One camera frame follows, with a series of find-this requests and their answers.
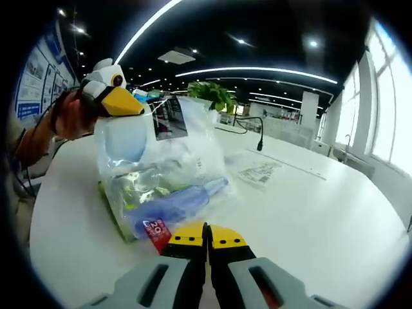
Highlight green black sheet goods packet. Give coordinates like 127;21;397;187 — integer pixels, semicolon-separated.
97;182;136;244

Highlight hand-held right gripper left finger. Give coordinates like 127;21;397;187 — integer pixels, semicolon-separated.
77;221;209;309

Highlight white small cabinet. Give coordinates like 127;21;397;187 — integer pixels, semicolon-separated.
311;138;332;158

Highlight steel sink with faucet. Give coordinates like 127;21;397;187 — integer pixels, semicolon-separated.
333;134;376;180

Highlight green potted plant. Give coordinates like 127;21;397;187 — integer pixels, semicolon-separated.
186;80;239;113

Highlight black hand strap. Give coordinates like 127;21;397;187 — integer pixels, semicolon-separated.
50;91;67;136

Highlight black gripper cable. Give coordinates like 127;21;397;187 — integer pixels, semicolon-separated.
12;86;83;200

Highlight white table cable cover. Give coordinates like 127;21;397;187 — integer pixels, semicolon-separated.
247;148;328;182

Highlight person's left hand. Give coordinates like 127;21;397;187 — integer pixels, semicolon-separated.
53;89;99;142

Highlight ceiling air vent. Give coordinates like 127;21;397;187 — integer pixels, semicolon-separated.
157;47;196;64

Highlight white table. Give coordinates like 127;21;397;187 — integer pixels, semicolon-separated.
28;127;409;309

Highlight long ceiling light strip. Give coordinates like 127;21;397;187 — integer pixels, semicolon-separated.
115;0;184;64
175;66;339;85

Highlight blue white wall poster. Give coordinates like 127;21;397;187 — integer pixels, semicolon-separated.
14;22;80;120

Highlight white low partition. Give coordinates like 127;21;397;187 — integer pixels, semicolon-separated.
262;115;315;149

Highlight person's beige trousers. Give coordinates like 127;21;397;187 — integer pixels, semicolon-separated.
9;180;36;245

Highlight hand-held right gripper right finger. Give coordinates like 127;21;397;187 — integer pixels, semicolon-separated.
207;224;347;309

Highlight clear blue sheet goods packet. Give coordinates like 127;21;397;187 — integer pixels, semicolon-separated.
223;153;286;191
93;95;239;256

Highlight black gooseneck cable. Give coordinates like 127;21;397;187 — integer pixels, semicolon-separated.
234;116;265;152

